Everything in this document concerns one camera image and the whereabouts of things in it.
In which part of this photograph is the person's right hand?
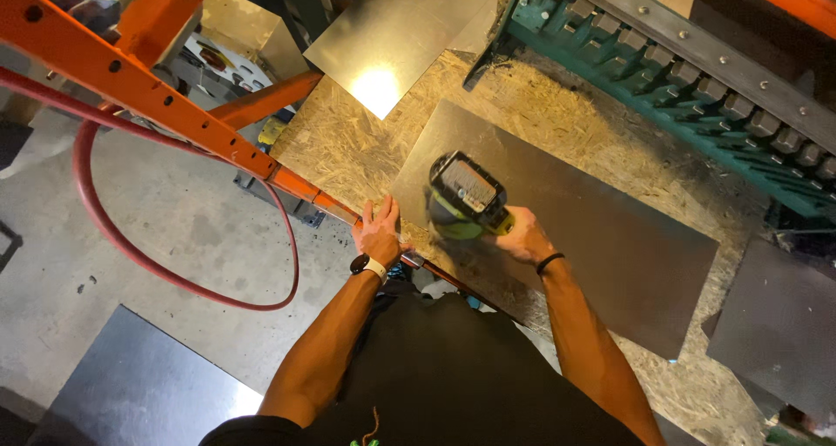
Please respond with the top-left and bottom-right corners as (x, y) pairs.
(491, 206), (557, 267)

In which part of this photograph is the person's left hand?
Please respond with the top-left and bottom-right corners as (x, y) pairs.
(352, 194), (414, 268)

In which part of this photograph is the large grey sheet metal panel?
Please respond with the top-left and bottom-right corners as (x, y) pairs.
(389, 98), (720, 361)

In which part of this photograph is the green cordless power tool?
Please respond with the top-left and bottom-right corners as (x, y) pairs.
(426, 150), (516, 241)

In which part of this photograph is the white band smartwatch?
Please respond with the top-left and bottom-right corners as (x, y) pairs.
(349, 253), (389, 285)

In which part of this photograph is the person's black shirt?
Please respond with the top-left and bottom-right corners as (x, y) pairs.
(199, 279), (647, 446)

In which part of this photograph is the green sheet metal brake machine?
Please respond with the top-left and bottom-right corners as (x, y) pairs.
(463, 0), (836, 225)

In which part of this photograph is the shiny sheet metal panel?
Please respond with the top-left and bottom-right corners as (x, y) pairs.
(303, 0), (502, 121)

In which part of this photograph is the grey sheet metal stack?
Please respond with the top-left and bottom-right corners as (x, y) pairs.
(701, 237), (836, 427)

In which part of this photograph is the folded sheet metal box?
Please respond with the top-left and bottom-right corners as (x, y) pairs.
(199, 0), (311, 81)

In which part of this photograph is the cluttered machine with white panel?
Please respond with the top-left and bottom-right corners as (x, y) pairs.
(153, 31), (298, 117)

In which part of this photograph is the dark sheet metal panel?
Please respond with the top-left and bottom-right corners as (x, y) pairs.
(26, 305), (264, 446)

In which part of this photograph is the orange steel rack frame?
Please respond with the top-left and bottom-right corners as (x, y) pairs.
(0, 0), (523, 316)

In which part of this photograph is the red air hose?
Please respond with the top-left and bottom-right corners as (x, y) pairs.
(0, 67), (300, 312)

